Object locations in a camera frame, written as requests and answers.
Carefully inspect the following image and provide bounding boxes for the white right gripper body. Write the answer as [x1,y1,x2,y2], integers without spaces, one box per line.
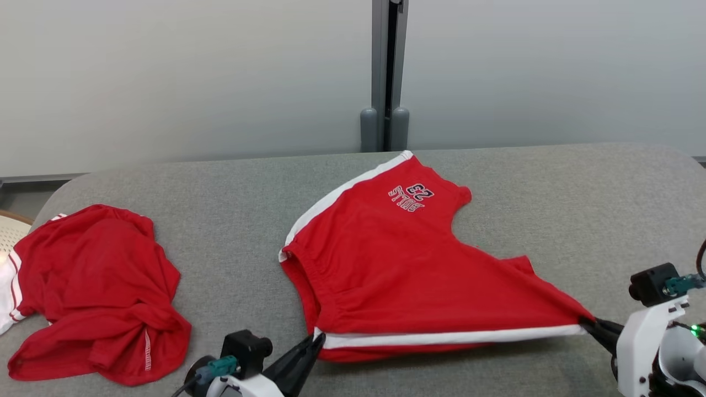
[616,294,691,397]

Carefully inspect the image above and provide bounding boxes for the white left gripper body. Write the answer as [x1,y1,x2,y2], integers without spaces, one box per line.
[205,374,287,397]

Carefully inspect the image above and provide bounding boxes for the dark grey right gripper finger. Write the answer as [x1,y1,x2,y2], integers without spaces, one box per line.
[581,326,620,357]
[580,316,624,339]

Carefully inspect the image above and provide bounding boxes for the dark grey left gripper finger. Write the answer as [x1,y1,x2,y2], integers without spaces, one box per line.
[275,335,327,397]
[265,332,324,382]

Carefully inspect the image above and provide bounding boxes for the red shorts with white stripes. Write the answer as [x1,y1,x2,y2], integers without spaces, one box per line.
[279,150,596,363]

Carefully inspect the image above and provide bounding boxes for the red white basketball jersey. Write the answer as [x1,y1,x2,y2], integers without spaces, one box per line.
[0,204,192,387]

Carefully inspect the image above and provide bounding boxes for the cream perforated laundry basket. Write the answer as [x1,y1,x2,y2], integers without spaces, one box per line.
[0,208,35,260]

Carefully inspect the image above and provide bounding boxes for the teal left camera connector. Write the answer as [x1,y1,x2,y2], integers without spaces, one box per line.
[194,356,241,385]

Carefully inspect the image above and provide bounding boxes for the teal camera connector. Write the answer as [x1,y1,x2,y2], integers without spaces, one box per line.
[663,273,706,297]
[194,356,241,385]

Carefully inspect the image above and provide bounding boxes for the thin black left camera cable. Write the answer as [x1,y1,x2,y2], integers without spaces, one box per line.
[170,375,200,397]

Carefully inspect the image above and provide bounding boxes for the teal right camera connector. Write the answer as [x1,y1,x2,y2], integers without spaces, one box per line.
[663,273,706,297]

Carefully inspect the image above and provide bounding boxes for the grey cylindrical post foot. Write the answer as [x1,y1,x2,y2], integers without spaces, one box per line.
[389,106,410,152]
[360,108,379,153]

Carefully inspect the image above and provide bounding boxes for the grey partition post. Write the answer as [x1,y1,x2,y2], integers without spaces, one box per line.
[371,0,410,152]

